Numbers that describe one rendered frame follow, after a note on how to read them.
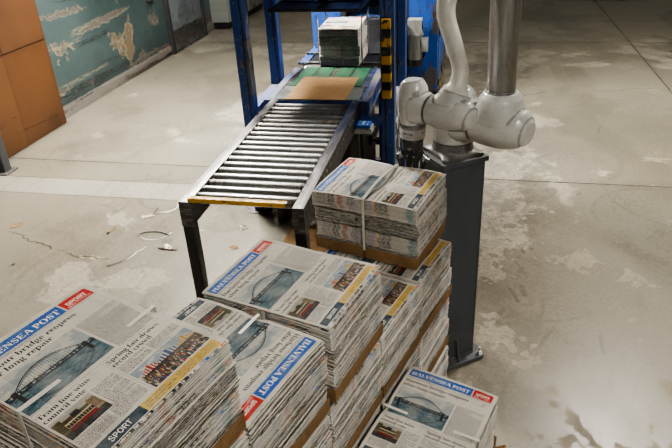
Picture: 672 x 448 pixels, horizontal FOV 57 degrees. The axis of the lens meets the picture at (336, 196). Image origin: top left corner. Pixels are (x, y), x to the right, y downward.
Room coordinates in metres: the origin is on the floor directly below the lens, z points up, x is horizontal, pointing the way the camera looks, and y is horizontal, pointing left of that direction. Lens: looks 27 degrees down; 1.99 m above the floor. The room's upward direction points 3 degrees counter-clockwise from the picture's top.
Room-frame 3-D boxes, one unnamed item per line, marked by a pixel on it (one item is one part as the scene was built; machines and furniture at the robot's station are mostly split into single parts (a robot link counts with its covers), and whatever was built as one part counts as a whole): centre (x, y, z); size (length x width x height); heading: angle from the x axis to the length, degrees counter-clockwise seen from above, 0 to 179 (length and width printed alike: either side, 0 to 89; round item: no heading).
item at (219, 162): (2.97, 0.49, 0.74); 1.34 x 0.05 x 0.12; 167
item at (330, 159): (2.86, 0.00, 0.74); 1.34 x 0.05 x 0.12; 167
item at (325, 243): (1.94, -0.06, 0.86); 0.29 x 0.16 x 0.04; 151
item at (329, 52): (4.46, -0.12, 0.93); 0.38 x 0.30 x 0.26; 167
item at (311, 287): (1.33, 0.12, 1.06); 0.37 x 0.29 x 0.01; 61
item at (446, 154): (2.25, -0.46, 1.03); 0.22 x 0.18 x 0.06; 22
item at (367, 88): (3.91, 0.01, 0.75); 0.70 x 0.65 x 0.10; 167
